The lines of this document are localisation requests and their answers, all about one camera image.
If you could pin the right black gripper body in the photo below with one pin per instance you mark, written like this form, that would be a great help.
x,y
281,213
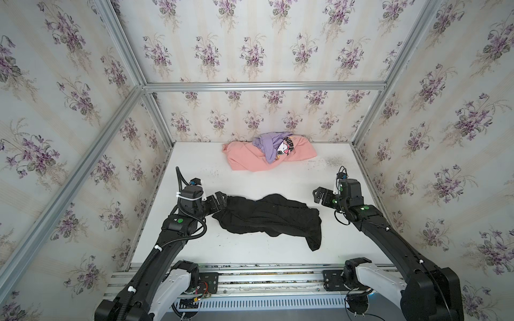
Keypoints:
x,y
326,196

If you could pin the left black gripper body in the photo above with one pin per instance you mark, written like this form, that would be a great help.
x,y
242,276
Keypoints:
x,y
217,201

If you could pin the black cloth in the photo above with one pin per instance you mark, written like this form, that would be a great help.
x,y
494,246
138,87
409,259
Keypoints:
x,y
273,215

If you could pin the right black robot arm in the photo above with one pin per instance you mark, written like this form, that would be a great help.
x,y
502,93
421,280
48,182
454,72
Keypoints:
x,y
422,290

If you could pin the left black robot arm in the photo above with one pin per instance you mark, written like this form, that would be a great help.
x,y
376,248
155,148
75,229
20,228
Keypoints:
x,y
159,281

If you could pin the pink cloth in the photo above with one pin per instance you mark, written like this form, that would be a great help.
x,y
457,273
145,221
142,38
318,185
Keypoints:
x,y
244,156

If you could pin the purple cloth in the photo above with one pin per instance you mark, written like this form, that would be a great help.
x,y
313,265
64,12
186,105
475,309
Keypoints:
x,y
274,144

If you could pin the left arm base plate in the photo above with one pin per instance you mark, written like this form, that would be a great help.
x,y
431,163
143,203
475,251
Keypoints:
x,y
205,283

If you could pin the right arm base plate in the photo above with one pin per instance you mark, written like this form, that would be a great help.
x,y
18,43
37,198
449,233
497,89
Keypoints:
x,y
334,280

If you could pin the aluminium mounting rail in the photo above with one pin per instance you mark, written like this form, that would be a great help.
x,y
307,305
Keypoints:
x,y
267,279

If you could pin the white slotted cable duct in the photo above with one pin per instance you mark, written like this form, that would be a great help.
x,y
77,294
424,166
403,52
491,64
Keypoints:
x,y
262,303

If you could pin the horizontal aluminium frame bar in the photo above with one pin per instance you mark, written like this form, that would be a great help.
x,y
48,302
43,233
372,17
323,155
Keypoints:
x,y
262,86

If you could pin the left aluminium frame bar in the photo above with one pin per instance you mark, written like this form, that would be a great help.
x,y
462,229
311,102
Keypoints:
x,y
16,266

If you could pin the right aluminium frame bar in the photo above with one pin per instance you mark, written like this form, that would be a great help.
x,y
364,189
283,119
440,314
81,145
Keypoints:
x,y
417,32

